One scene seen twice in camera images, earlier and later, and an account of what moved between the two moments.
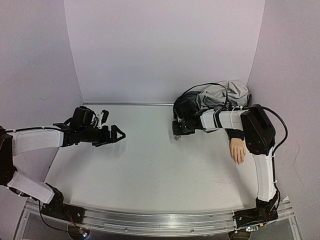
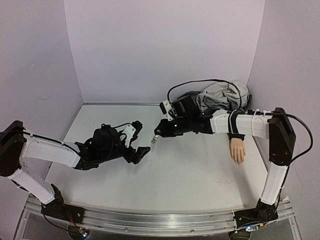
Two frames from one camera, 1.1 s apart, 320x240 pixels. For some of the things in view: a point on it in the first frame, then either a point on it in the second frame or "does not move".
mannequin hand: x=238 y=150 does not move
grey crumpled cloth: x=223 y=94 does not move
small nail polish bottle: x=177 y=138 to x=153 y=140
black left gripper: x=107 y=139 to x=130 y=158
